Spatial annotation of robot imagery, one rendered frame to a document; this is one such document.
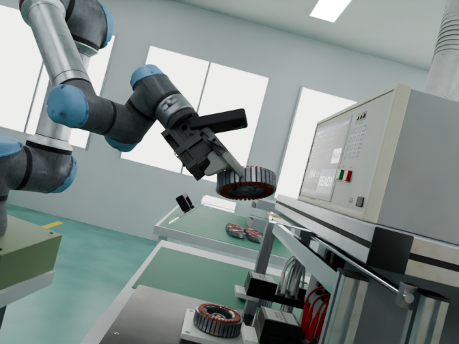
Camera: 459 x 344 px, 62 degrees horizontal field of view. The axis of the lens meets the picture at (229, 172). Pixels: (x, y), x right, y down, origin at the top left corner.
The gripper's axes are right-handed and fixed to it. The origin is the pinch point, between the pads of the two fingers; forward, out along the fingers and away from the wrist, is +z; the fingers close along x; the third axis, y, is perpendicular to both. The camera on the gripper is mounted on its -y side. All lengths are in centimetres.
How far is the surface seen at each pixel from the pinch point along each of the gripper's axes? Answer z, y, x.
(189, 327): 10.6, 28.1, -21.0
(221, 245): -31, 17, -151
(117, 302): -6, 41, -28
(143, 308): -0.1, 35.7, -24.6
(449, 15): -40, -147, -103
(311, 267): 18.7, 1.3, 4.5
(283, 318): 21.8, 9.8, -1.2
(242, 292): 11.8, 14.3, -22.2
